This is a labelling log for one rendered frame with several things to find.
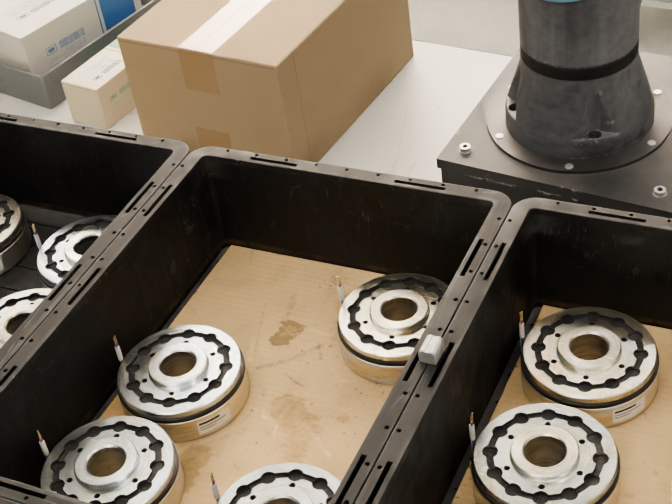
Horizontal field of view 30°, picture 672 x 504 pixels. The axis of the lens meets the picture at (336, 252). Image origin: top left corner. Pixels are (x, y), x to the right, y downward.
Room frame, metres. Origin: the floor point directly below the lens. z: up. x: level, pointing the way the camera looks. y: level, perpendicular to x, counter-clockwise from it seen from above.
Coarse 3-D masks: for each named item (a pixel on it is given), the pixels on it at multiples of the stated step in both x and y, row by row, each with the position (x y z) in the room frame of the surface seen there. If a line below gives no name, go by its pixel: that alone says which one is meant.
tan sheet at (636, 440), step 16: (656, 336) 0.71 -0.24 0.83; (512, 384) 0.69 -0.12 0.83; (512, 400) 0.67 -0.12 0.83; (656, 400) 0.65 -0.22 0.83; (496, 416) 0.66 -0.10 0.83; (640, 416) 0.63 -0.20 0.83; (656, 416) 0.63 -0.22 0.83; (624, 432) 0.62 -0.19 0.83; (640, 432) 0.62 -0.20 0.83; (656, 432) 0.62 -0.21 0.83; (624, 448) 0.61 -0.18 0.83; (640, 448) 0.60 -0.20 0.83; (656, 448) 0.60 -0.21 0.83; (624, 464) 0.59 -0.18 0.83; (640, 464) 0.59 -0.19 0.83; (656, 464) 0.59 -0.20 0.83; (464, 480) 0.60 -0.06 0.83; (624, 480) 0.58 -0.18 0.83; (640, 480) 0.57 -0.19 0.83; (656, 480) 0.57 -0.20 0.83; (464, 496) 0.59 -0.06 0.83; (624, 496) 0.56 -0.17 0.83; (640, 496) 0.56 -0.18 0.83; (656, 496) 0.56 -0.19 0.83
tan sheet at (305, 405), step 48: (240, 288) 0.86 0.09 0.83; (288, 288) 0.85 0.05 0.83; (336, 288) 0.84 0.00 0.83; (240, 336) 0.80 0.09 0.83; (288, 336) 0.79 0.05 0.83; (336, 336) 0.78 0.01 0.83; (288, 384) 0.73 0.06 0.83; (336, 384) 0.72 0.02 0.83; (240, 432) 0.69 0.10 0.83; (288, 432) 0.68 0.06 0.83; (336, 432) 0.67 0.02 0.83; (192, 480) 0.64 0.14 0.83
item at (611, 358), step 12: (564, 336) 0.69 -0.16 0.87; (576, 336) 0.69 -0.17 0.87; (588, 336) 0.69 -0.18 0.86; (600, 336) 0.69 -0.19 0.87; (612, 336) 0.69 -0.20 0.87; (564, 348) 0.68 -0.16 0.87; (612, 348) 0.67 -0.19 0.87; (564, 360) 0.67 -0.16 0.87; (576, 360) 0.67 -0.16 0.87; (588, 360) 0.66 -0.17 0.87; (600, 360) 0.66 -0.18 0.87; (612, 360) 0.66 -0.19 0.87; (588, 372) 0.66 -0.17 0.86
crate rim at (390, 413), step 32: (192, 160) 0.92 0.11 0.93; (224, 160) 0.92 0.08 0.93; (256, 160) 0.91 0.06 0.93; (288, 160) 0.90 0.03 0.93; (160, 192) 0.88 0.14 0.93; (416, 192) 0.83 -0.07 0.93; (448, 192) 0.82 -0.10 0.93; (480, 192) 0.81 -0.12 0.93; (128, 224) 0.85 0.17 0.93; (480, 256) 0.73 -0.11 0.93; (448, 288) 0.70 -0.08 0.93; (64, 320) 0.74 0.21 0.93; (448, 320) 0.66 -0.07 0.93; (32, 352) 0.71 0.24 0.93; (416, 352) 0.64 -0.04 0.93; (0, 384) 0.68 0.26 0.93; (416, 384) 0.61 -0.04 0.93; (384, 416) 0.58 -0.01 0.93; (0, 480) 0.58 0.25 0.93
